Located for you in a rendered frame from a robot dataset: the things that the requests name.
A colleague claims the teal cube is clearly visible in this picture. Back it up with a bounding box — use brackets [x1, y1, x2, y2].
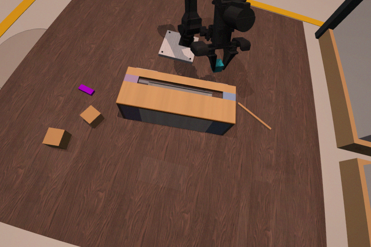
[213, 59, 224, 73]

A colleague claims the small purple block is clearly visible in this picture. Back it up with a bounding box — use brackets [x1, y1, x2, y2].
[78, 84, 95, 96]

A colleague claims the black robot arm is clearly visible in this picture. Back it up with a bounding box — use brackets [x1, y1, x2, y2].
[177, 0, 256, 48]

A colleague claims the tan square block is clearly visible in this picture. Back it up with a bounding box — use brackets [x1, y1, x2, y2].
[80, 105, 104, 128]

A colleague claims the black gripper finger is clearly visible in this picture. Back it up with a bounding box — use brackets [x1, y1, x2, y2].
[222, 49, 239, 70]
[207, 54, 217, 71]

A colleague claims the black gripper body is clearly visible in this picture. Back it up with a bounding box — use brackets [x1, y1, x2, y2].
[190, 23, 251, 56]

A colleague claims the tan cube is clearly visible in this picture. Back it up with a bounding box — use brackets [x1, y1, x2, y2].
[42, 127, 72, 150]

